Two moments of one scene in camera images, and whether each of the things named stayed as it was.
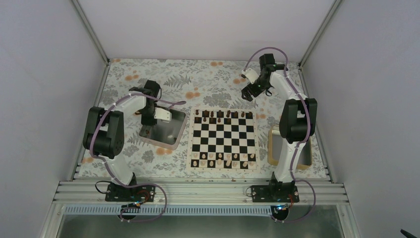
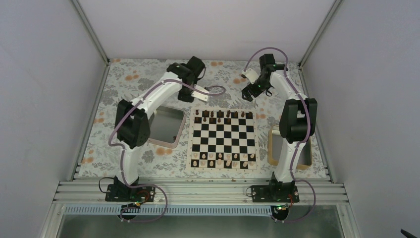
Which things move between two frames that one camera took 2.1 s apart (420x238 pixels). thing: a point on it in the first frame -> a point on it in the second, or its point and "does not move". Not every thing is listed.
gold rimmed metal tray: [275, 143] does not move
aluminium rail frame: [201, 192] does not move
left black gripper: [145, 121] -> [181, 97]
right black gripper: [255, 92] does not move
